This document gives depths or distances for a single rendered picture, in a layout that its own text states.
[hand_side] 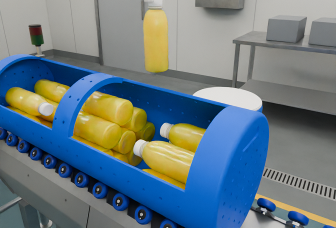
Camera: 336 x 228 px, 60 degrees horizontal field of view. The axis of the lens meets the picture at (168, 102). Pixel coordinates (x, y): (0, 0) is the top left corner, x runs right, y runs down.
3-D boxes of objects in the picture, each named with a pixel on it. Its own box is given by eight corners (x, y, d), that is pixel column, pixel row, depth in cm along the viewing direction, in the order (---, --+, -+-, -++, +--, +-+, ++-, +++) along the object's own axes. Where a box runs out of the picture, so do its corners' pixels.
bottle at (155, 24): (173, 69, 87) (173, 3, 80) (159, 75, 82) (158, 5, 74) (153, 65, 91) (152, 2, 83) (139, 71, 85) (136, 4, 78)
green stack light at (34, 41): (35, 45, 153) (34, 36, 151) (29, 44, 157) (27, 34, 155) (46, 43, 158) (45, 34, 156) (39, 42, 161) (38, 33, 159)
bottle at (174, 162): (200, 190, 56) (128, 158, 66) (211, 196, 61) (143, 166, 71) (214, 156, 57) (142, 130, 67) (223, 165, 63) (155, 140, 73)
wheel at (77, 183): (87, 174, 80) (92, 175, 81) (77, 168, 82) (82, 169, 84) (81, 190, 79) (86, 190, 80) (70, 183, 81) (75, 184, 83)
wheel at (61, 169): (70, 164, 84) (75, 165, 85) (61, 159, 86) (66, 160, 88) (64, 179, 83) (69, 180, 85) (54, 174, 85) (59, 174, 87)
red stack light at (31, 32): (34, 35, 151) (32, 28, 150) (27, 34, 155) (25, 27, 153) (45, 34, 156) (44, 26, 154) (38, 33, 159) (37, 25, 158)
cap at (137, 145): (135, 154, 67) (130, 152, 68) (144, 159, 70) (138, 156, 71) (143, 139, 68) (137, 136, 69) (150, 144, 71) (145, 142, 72)
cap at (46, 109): (41, 102, 89) (44, 103, 88) (52, 103, 93) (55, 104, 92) (37, 114, 89) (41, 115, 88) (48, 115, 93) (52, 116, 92)
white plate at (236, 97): (248, 85, 131) (247, 88, 132) (187, 87, 129) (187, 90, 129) (274, 111, 106) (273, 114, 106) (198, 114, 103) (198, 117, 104)
